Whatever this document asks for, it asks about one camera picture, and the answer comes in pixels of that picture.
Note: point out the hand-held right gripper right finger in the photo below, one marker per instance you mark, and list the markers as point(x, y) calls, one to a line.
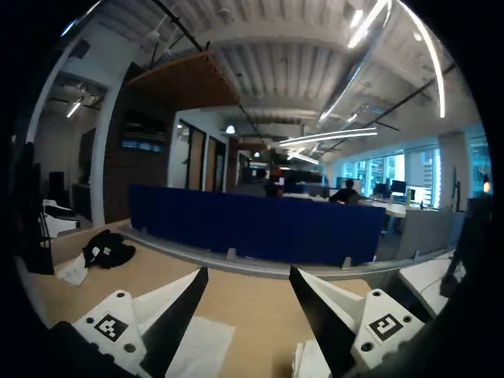
point(378, 311)

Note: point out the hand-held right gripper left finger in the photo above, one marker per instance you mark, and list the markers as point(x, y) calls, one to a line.
point(118, 315)

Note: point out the white towel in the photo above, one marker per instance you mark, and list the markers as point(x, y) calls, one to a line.
point(73, 271)
point(204, 346)

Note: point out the white desk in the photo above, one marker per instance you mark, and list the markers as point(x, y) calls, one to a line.
point(427, 283)

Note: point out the heap of black towels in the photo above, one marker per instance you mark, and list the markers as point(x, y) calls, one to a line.
point(112, 248)

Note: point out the stack of white towels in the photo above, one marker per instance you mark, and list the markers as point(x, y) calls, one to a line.
point(309, 360)

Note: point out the blue desk screen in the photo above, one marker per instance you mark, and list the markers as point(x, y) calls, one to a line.
point(256, 224)

